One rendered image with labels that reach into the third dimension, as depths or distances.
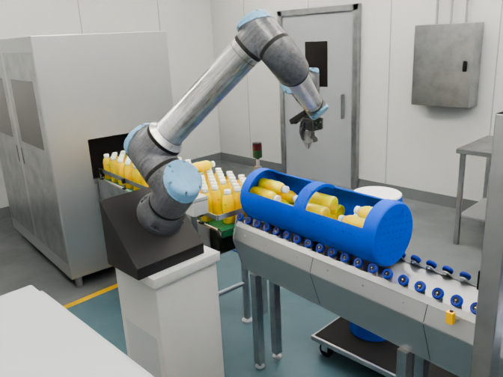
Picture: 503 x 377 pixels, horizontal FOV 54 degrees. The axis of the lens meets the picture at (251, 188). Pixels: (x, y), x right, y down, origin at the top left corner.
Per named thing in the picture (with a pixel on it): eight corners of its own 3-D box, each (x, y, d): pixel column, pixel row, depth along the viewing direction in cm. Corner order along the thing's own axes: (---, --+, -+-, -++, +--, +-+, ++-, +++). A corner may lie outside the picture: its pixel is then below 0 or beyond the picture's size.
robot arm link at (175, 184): (164, 224, 182) (181, 199, 169) (138, 188, 186) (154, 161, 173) (194, 211, 192) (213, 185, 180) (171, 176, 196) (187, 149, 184)
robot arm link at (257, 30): (137, 184, 181) (281, 31, 152) (111, 148, 185) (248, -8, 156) (162, 182, 195) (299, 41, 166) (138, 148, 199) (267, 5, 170)
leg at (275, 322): (276, 360, 306) (273, 268, 287) (270, 357, 310) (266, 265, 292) (283, 357, 309) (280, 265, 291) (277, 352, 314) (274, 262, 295)
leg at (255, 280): (259, 371, 297) (254, 277, 279) (253, 366, 302) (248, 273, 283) (266, 366, 301) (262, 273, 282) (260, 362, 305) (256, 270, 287)
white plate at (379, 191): (397, 203, 264) (397, 205, 264) (406, 188, 288) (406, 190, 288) (346, 197, 276) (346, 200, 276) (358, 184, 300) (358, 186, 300)
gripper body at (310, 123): (312, 132, 228) (311, 106, 224) (299, 130, 234) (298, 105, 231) (323, 130, 232) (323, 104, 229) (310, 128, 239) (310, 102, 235)
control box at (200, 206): (193, 217, 269) (191, 199, 265) (174, 209, 283) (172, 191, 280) (209, 212, 275) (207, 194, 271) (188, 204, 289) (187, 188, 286)
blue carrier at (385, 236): (369, 273, 203) (378, 206, 197) (237, 221, 268) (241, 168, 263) (409, 261, 221) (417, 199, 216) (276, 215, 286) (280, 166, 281)
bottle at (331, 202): (338, 194, 234) (310, 187, 248) (328, 199, 230) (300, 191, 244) (339, 209, 237) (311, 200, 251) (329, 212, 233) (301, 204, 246)
